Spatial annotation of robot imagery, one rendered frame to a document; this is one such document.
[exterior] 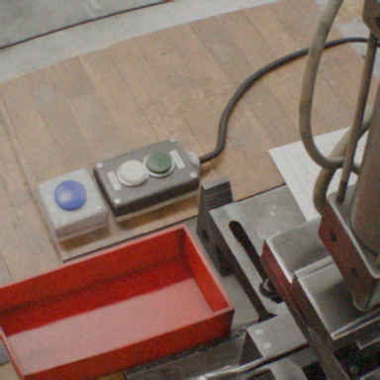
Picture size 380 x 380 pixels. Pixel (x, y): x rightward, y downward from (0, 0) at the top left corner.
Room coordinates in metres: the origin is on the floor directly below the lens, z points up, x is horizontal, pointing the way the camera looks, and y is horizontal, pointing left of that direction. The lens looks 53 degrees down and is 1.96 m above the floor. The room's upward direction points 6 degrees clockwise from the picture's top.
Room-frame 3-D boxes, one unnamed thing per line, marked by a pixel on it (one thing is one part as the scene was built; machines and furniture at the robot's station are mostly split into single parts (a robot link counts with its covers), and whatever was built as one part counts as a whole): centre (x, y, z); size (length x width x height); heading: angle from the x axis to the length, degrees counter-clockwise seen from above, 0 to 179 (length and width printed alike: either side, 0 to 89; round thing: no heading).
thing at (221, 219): (0.67, -0.07, 0.95); 0.15 x 0.03 x 0.10; 30
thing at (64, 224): (0.76, 0.14, 0.90); 0.07 x 0.07 x 0.06; 30
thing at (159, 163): (0.82, 0.04, 0.93); 0.03 x 0.03 x 0.02
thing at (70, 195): (0.76, 0.14, 0.93); 0.04 x 0.04 x 0.02
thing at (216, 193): (0.73, -0.03, 0.95); 0.06 x 0.03 x 0.09; 30
